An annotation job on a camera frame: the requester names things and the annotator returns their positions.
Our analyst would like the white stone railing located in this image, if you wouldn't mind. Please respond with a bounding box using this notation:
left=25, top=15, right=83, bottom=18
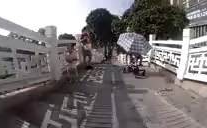
left=0, top=13, right=79, bottom=88
left=141, top=27, right=207, bottom=85

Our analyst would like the row of trees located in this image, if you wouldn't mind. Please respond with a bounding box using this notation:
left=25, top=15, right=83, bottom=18
left=81, top=0, right=191, bottom=61

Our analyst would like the person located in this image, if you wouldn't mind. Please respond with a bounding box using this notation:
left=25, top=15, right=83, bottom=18
left=79, top=32, right=94, bottom=66
left=64, top=43, right=80, bottom=83

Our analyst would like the building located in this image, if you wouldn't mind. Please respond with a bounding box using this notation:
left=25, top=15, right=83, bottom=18
left=170, top=0, right=207, bottom=48

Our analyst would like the grey paved bridge walkway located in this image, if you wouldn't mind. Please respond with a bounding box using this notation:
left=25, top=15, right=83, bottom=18
left=0, top=59, right=207, bottom=128

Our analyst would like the checked umbrella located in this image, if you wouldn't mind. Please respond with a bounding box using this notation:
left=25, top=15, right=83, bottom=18
left=116, top=32, right=153, bottom=57

